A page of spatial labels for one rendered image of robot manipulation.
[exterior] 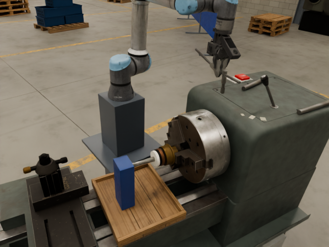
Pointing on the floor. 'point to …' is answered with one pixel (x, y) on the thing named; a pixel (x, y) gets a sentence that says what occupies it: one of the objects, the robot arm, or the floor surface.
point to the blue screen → (210, 17)
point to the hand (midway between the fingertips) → (219, 75)
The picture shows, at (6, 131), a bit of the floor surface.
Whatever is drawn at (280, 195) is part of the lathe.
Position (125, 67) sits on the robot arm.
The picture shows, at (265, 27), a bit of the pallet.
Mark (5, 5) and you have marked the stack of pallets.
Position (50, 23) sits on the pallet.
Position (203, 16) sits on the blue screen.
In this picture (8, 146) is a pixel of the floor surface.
